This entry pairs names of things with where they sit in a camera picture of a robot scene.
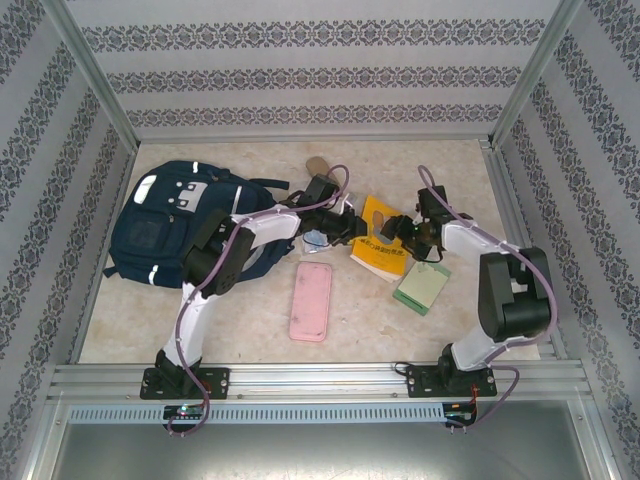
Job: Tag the blue face mask pack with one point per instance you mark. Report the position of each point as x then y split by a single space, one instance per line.
315 242

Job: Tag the yellow book with cartoon cover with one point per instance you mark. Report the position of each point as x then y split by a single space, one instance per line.
380 260

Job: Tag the light green notebook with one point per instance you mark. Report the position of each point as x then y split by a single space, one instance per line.
422 290

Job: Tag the beige fabric glasses case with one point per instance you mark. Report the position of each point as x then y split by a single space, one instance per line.
317 165

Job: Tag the pink pencil case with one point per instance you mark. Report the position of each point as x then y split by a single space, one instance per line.
311 302

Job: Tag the navy blue backpack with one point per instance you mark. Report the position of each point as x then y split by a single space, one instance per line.
165 235

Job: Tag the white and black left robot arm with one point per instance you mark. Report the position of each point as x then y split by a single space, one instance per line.
270 225

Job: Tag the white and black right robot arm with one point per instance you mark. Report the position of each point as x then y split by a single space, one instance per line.
470 240

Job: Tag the grey metal sheet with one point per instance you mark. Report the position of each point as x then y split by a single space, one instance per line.
320 455

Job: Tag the aluminium side rail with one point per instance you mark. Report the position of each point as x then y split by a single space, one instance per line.
122 170
515 215

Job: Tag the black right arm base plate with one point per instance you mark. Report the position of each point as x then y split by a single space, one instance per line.
417 382

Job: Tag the aluminium mounting rail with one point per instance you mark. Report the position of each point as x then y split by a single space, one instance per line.
315 380

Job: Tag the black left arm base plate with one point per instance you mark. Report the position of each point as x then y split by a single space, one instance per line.
215 382

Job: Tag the aluminium frame post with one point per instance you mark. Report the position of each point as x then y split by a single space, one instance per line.
537 70
90 75

